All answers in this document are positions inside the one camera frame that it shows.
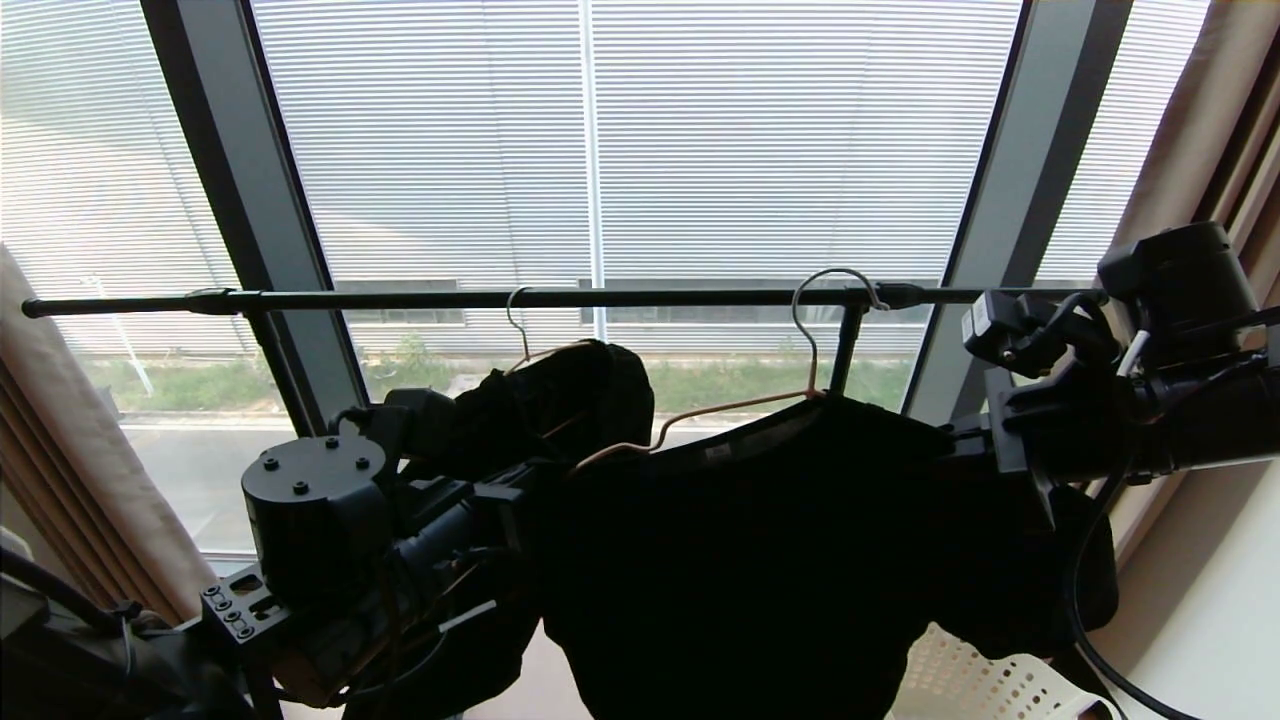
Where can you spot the black garment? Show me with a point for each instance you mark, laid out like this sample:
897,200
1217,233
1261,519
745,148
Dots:
800,560

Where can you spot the window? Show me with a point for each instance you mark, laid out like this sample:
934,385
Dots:
450,150

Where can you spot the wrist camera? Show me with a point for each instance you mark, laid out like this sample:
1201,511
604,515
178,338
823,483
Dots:
420,420
1010,325

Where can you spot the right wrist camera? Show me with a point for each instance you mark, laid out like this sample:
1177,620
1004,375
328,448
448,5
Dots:
1010,325

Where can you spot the black clothes rack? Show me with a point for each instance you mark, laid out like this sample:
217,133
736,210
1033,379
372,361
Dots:
400,298

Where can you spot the white laundry basket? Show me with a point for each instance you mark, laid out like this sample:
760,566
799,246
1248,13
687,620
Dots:
960,680

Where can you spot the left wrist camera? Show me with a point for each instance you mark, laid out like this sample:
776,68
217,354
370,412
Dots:
420,420

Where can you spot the brown curtain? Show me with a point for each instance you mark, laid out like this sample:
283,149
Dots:
90,450
1180,150

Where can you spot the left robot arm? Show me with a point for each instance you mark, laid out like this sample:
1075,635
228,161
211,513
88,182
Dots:
310,510

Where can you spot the pink clothes hanger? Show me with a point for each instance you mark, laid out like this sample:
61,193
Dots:
740,406
524,348

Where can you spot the black shorts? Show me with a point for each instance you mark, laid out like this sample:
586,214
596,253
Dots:
580,400

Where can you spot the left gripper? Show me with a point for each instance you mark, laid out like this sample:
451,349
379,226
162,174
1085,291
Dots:
480,535

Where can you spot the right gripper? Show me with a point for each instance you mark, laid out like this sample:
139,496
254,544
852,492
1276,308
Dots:
1080,435

